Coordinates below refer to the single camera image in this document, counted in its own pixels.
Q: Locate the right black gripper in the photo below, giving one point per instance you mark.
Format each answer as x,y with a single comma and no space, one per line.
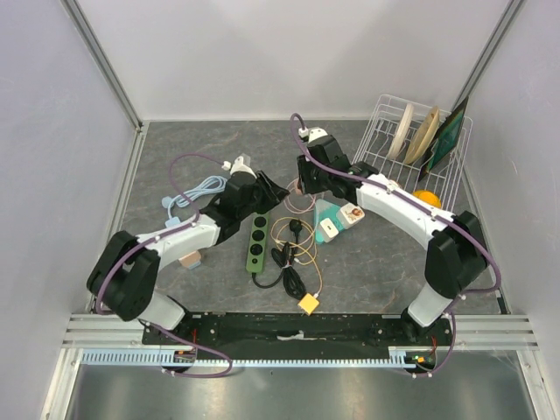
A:
304,164

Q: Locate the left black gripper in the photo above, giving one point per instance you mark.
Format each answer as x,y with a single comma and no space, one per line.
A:
273,193

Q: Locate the teal triangular power strip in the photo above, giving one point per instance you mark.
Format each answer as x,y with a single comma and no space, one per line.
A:
325,210

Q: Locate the white cube socket adapter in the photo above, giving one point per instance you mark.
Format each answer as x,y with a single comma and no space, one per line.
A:
349,215

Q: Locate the white square plug adapter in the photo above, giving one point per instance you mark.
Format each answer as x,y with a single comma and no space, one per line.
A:
327,230

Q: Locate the pink cube socket adapter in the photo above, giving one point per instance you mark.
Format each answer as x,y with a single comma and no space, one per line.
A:
191,260

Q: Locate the pink usb charger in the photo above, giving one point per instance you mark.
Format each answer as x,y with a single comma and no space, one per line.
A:
294,187

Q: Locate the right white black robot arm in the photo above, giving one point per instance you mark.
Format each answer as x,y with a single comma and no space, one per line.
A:
456,252

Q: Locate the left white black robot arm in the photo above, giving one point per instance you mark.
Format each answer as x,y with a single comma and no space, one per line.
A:
125,275

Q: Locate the white plate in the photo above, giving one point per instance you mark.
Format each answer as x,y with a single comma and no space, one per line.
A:
401,132

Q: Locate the orange bowl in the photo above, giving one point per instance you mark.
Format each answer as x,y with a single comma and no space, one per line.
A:
428,197

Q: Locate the yellow usb charger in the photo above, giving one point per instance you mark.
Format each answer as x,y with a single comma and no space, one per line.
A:
308,303

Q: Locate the beige plate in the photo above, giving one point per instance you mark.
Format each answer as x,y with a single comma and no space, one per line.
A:
423,137

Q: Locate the dark green square plate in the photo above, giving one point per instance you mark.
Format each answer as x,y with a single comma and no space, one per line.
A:
445,140

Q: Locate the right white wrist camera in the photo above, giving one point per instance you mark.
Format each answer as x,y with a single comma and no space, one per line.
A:
308,135

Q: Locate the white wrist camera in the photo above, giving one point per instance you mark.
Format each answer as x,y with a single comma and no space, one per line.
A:
308,135
240,164

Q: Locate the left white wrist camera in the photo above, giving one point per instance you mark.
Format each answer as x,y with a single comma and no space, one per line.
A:
240,164

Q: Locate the white wire dish rack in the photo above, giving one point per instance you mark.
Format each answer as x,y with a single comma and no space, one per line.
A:
444,179

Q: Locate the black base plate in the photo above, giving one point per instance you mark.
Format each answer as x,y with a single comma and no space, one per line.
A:
285,335

